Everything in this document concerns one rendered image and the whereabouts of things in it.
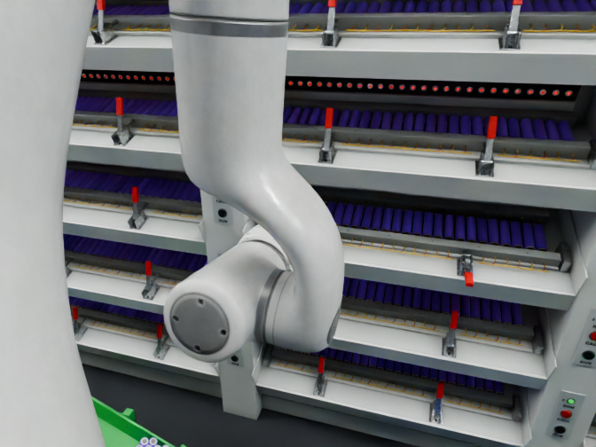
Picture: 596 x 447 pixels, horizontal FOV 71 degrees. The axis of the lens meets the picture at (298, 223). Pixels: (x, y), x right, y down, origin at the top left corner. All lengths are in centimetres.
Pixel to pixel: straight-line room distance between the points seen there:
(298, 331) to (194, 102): 22
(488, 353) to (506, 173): 38
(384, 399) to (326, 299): 71
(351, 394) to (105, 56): 89
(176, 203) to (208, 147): 66
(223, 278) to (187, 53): 19
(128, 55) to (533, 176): 73
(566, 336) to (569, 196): 27
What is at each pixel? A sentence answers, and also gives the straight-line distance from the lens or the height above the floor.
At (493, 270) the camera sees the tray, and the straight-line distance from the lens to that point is 85.
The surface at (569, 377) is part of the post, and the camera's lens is 97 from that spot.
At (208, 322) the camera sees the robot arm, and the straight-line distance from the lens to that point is 39.
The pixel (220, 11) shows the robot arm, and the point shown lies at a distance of 32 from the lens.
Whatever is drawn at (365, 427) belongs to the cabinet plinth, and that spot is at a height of 2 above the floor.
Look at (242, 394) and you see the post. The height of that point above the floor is 8.
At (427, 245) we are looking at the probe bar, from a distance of 84.
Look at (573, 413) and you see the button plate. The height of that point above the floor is 25.
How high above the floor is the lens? 92
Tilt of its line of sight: 25 degrees down
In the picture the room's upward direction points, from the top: straight up
